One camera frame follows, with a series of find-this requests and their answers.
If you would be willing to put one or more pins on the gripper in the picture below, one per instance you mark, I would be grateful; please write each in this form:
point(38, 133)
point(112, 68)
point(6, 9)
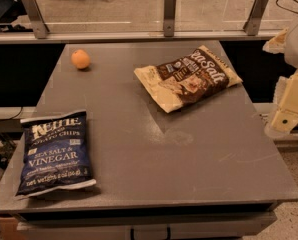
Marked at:
point(285, 115)

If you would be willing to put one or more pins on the brown sea salt chip bag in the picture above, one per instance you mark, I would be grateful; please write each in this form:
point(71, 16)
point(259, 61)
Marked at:
point(188, 79)

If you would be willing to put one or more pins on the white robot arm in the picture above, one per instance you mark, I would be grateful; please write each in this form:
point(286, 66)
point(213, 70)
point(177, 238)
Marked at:
point(291, 45)

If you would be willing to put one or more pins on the blue Kettle vinegar chip bag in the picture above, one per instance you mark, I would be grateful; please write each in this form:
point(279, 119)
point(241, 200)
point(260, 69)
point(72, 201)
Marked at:
point(55, 154)

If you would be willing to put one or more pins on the grey table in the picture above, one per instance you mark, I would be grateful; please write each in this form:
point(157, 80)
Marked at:
point(205, 170)

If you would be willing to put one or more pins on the orange fruit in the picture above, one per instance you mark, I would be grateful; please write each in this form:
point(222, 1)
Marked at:
point(80, 59)

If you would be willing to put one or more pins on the glass barrier panel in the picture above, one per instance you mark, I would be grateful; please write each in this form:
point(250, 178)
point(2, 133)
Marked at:
point(147, 15)

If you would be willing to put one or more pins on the right metal railing bracket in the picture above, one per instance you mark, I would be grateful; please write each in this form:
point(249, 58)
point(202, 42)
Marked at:
point(252, 25)

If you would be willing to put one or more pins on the metal railing bracket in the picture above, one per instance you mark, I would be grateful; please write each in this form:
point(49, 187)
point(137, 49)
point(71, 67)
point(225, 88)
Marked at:
point(252, 25)
point(169, 17)
point(38, 24)

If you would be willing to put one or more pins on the middle metal railing bracket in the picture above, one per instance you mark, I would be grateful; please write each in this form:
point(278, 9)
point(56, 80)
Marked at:
point(169, 17)

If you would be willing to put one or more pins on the left metal railing bracket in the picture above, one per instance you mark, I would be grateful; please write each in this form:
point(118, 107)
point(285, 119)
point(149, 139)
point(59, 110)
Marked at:
point(38, 24)

